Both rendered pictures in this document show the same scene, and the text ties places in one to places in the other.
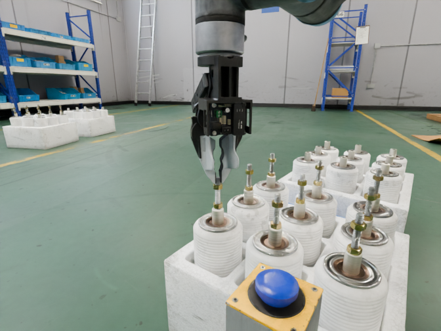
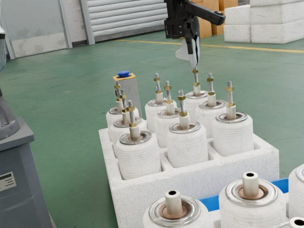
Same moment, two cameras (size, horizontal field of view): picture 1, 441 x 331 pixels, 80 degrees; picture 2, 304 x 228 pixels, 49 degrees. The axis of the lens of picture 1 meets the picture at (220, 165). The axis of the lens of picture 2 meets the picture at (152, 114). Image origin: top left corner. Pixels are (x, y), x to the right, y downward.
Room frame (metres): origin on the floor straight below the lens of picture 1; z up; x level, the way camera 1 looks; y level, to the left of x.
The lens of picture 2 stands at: (1.04, -0.80, 0.54)
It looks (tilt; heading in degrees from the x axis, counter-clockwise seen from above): 18 degrees down; 134
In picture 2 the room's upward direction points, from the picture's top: 8 degrees counter-clockwise
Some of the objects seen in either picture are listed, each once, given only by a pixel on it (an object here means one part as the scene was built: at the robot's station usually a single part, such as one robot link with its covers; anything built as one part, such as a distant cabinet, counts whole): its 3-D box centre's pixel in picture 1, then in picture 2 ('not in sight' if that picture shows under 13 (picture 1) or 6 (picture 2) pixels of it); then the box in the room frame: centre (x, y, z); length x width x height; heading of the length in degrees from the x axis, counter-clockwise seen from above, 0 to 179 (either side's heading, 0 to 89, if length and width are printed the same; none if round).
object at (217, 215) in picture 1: (218, 216); (197, 91); (0.46, 0.00, 0.26); 0.02 x 0.02 x 0.03
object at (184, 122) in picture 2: (316, 191); (184, 122); (0.58, -0.23, 0.26); 0.02 x 0.02 x 0.03
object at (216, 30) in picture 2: not in sight; (216, 22); (-1.53, 3.37, 0.15); 0.30 x 0.24 x 0.30; 162
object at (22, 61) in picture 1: (9, 60); not in sight; (4.52, 3.37, 0.89); 0.50 x 0.38 x 0.21; 71
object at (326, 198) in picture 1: (315, 196); (184, 127); (0.58, -0.23, 0.25); 0.08 x 0.08 x 0.01
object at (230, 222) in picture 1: (218, 222); (197, 95); (0.46, 0.00, 0.25); 0.08 x 0.08 x 0.01
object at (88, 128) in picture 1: (88, 125); not in sight; (2.91, 1.45, 0.09); 0.39 x 0.39 x 0.18; 74
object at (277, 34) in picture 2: not in sight; (279, 30); (-0.34, 2.61, 0.09); 0.39 x 0.39 x 0.18; 75
